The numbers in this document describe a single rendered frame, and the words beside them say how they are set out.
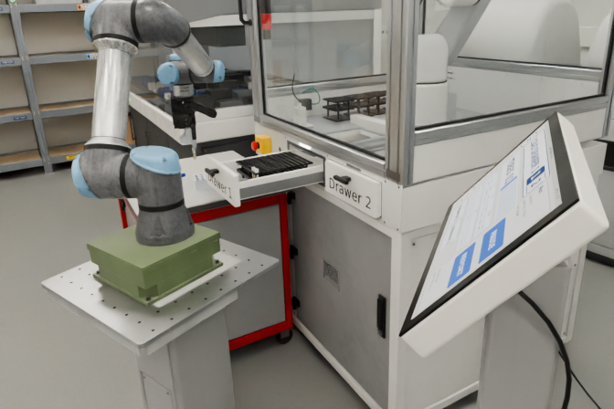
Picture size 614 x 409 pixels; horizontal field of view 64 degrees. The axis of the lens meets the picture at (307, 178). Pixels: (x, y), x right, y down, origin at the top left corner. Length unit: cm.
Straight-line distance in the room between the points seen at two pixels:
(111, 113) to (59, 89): 438
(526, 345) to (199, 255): 78
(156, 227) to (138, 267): 13
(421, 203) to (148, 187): 74
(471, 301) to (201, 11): 201
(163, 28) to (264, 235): 93
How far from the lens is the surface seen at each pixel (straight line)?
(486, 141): 157
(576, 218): 64
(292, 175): 167
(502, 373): 99
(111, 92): 138
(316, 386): 211
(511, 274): 67
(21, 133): 577
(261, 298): 211
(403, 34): 130
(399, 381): 174
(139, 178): 127
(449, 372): 191
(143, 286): 124
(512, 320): 92
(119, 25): 143
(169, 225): 129
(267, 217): 196
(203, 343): 145
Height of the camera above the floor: 141
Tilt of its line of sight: 19 degrees down
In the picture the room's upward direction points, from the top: 2 degrees counter-clockwise
